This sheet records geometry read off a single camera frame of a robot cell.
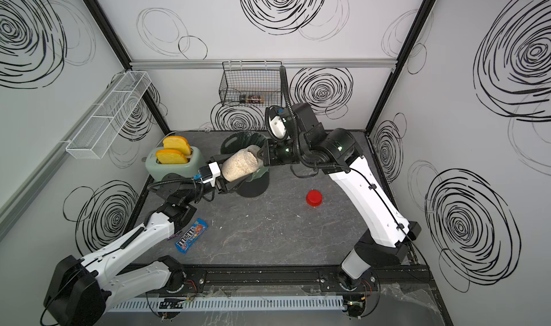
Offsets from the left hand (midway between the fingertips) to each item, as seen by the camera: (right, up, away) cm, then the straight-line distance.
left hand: (243, 163), depth 62 cm
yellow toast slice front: (-33, +1, +23) cm, 40 cm away
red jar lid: (+26, -17, +31) cm, 44 cm away
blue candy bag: (-25, -31, +21) cm, 45 cm away
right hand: (+5, +3, -4) cm, 7 cm away
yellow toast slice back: (-31, +6, +25) cm, 40 cm away
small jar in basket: (0, +25, +27) cm, 37 cm away
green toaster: (-41, -5, +27) cm, 49 cm away
